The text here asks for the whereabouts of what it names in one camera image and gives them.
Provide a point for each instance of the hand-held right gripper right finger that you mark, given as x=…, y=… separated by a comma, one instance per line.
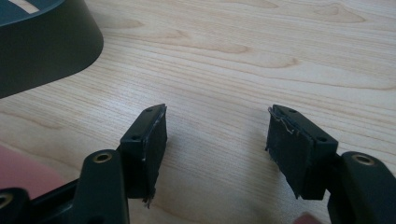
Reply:
x=299, y=155

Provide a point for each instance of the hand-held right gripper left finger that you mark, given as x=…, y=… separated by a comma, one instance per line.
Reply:
x=141, y=155

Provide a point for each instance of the dark metal corner rack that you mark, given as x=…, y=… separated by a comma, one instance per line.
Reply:
x=46, y=46

